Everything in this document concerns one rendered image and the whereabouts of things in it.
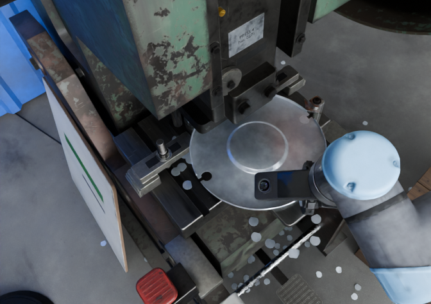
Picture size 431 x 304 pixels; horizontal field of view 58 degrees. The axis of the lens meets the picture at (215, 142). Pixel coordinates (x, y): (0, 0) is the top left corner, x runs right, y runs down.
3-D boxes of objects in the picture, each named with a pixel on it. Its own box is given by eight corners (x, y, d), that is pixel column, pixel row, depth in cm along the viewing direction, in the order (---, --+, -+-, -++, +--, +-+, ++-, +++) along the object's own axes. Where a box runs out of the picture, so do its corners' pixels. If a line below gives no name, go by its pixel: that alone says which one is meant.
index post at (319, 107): (319, 124, 95) (326, 99, 86) (310, 131, 94) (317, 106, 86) (310, 117, 96) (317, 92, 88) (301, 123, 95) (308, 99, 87)
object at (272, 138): (355, 163, 80) (356, 161, 79) (238, 238, 73) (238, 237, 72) (271, 76, 94) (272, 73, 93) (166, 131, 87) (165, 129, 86)
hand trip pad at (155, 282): (185, 301, 76) (179, 294, 70) (160, 322, 75) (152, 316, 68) (165, 272, 80) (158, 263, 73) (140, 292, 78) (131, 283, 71)
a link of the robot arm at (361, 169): (355, 217, 40) (315, 144, 42) (332, 220, 50) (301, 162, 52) (424, 183, 40) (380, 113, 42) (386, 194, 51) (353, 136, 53)
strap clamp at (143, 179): (201, 156, 91) (197, 132, 83) (140, 197, 87) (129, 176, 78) (186, 139, 94) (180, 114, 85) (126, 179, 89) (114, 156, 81)
